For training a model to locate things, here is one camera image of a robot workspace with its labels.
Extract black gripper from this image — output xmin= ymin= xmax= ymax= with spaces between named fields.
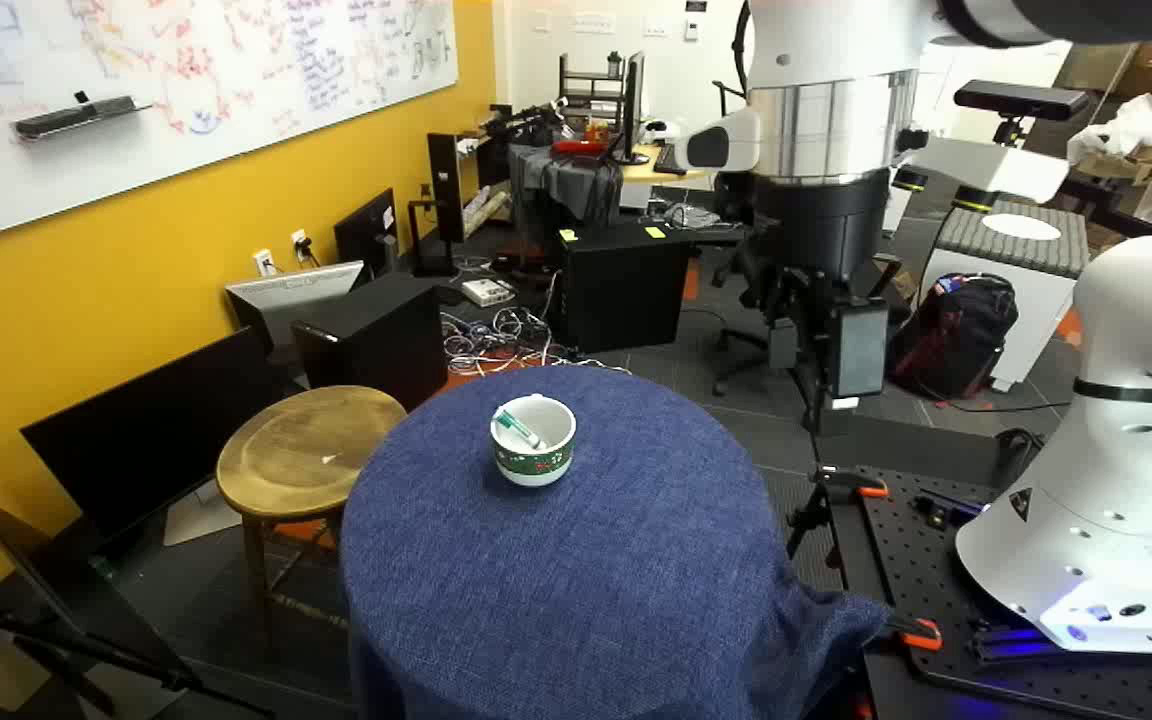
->
xmin=746 ymin=170 xmax=897 ymax=352

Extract green dry erase marker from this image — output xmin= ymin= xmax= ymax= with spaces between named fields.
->
xmin=492 ymin=412 xmax=547 ymax=451

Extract black red backpack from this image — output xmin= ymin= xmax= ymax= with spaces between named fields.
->
xmin=882 ymin=269 xmax=1018 ymax=405

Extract black square cabinet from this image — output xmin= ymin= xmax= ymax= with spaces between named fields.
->
xmin=542 ymin=215 xmax=696 ymax=359

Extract small tripod with orange clips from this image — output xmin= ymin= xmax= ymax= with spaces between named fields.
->
xmin=785 ymin=459 xmax=881 ymax=566

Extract white box with grey top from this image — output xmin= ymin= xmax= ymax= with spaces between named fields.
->
xmin=916 ymin=195 xmax=1094 ymax=402

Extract green white Christmas mug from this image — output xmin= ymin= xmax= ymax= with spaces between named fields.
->
xmin=488 ymin=391 xmax=578 ymax=494

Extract blue denim tablecloth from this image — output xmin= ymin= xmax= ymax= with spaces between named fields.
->
xmin=335 ymin=368 xmax=897 ymax=720

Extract tall black speaker box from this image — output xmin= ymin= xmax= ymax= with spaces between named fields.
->
xmin=422 ymin=128 xmax=473 ymax=250

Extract white plastic bag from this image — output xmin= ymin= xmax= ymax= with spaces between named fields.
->
xmin=1063 ymin=91 xmax=1152 ymax=232

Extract black computer case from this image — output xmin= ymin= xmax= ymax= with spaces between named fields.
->
xmin=290 ymin=277 xmax=452 ymax=412

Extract small black monitor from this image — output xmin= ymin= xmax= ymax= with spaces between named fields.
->
xmin=332 ymin=187 xmax=404 ymax=282

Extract light gray flat panel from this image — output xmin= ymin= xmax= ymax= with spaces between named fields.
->
xmin=225 ymin=258 xmax=369 ymax=321

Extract round wooden stool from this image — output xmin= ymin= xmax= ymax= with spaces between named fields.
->
xmin=213 ymin=382 xmax=413 ymax=649

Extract black flat monitor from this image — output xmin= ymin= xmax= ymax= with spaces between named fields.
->
xmin=21 ymin=326 xmax=305 ymax=540

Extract black wire rack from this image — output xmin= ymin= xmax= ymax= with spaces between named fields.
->
xmin=555 ymin=49 xmax=647 ymax=132

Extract black camera on stand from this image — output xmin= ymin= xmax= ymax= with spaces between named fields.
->
xmin=951 ymin=78 xmax=1094 ymax=146

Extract white floor cables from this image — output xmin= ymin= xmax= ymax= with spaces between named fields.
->
xmin=445 ymin=298 xmax=560 ymax=388

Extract wall whiteboard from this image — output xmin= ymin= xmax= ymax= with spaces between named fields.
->
xmin=0 ymin=0 xmax=460 ymax=258

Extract black camera tripod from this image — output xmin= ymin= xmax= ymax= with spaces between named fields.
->
xmin=0 ymin=489 xmax=275 ymax=720

